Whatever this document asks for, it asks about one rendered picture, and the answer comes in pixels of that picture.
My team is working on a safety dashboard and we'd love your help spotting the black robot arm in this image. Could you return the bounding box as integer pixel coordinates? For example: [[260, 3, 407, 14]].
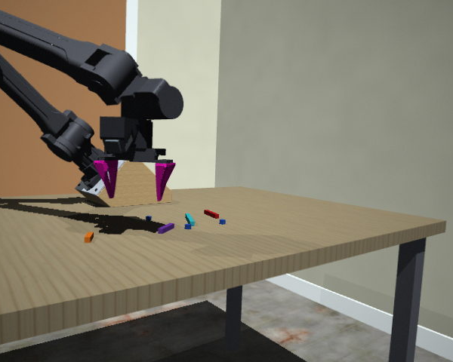
[[0, 10, 183, 188]]

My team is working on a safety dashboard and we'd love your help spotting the red rod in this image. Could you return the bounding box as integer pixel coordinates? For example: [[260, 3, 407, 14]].
[[204, 210, 219, 219]]

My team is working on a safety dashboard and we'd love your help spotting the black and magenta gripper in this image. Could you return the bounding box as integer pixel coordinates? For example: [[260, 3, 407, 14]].
[[94, 147, 176, 201]]

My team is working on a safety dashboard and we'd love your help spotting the turquoise rod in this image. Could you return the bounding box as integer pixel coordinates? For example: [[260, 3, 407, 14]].
[[186, 213, 195, 226]]

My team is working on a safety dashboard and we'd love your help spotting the orange rod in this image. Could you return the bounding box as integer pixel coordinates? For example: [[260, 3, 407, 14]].
[[85, 232, 94, 243]]

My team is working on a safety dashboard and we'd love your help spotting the purple rod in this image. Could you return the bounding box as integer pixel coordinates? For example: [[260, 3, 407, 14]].
[[158, 223, 174, 234]]

